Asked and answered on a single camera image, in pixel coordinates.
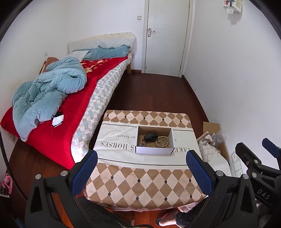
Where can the pink hanger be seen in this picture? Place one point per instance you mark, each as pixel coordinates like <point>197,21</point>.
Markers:
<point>7,179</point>

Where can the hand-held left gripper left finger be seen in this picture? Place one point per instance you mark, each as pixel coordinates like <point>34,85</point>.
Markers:
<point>85,170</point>

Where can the white power strip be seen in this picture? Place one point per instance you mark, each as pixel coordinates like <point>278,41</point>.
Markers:
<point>237,164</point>

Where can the teal blanket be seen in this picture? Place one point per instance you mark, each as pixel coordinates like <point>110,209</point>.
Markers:
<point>105,52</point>

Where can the brown pillow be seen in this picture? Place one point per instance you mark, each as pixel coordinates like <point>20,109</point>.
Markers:
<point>50,62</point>

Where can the white cardboard box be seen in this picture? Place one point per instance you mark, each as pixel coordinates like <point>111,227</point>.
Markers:
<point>153,150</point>

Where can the red blanket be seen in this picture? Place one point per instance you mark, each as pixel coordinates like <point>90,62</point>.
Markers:
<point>65,122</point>

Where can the person's right foot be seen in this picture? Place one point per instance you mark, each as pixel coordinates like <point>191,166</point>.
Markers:
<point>169,221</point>

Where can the light blue quilt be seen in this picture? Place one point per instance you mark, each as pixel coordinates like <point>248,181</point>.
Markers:
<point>50,87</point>

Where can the white door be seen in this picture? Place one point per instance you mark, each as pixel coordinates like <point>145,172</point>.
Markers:
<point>166,43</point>

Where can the white paper cards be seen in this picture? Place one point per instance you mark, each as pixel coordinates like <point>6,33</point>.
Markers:
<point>57,120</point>

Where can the wall tissue holder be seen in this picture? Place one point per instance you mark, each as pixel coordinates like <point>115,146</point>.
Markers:
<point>232,4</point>

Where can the white checkered bag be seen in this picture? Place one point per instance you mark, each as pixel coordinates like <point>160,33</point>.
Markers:
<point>210,155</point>

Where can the diamond-print tablecloth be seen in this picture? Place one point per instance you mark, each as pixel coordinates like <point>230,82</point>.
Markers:
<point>142,186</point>

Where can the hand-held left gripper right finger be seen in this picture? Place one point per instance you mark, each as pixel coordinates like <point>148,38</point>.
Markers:
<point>198,173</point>

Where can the clear plastic bag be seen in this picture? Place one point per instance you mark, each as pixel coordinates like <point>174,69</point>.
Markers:
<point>219,138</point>

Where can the flat cardboard piece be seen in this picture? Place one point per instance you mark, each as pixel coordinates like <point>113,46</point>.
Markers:
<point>210,129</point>
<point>224,150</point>

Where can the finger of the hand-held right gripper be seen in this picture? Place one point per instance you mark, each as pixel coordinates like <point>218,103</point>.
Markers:
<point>243,152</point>
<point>271,145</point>

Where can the checked bed sheet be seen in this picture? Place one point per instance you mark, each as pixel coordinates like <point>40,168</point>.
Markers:
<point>94,114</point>

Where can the white pillow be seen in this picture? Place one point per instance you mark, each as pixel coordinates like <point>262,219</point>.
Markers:
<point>78,53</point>

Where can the white bed headboard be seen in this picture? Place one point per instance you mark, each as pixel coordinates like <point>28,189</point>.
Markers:
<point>109,40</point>

